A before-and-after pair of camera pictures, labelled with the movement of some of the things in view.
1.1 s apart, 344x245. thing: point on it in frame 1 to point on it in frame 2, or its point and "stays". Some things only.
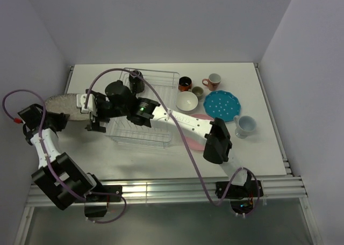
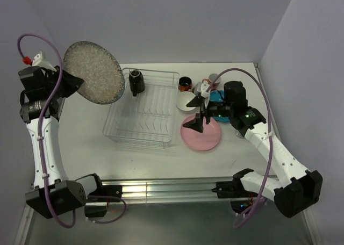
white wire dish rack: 123,134 stays
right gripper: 95,120 to 195,124
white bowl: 187,101 stays
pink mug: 213,81 stays
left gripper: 62,119 to 72,83
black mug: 136,84 stays
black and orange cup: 185,83 stays
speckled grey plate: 66,103 to 99,67
